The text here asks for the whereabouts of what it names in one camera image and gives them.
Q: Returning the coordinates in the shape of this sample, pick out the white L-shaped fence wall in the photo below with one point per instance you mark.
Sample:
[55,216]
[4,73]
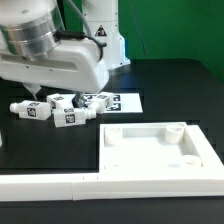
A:
[87,186]

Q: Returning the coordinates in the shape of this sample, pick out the white sheet with tags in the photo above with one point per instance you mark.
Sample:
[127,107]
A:
[126,103]

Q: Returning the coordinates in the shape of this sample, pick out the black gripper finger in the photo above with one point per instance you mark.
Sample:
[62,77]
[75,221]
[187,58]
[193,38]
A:
[33,89]
[79,100]

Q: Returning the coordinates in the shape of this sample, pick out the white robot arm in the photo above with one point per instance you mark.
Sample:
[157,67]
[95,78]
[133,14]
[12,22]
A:
[37,51]

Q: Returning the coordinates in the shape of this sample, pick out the white square table top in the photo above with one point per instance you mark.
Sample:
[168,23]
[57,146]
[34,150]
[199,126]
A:
[148,148]

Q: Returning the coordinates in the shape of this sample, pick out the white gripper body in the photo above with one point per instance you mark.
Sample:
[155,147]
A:
[76,69]

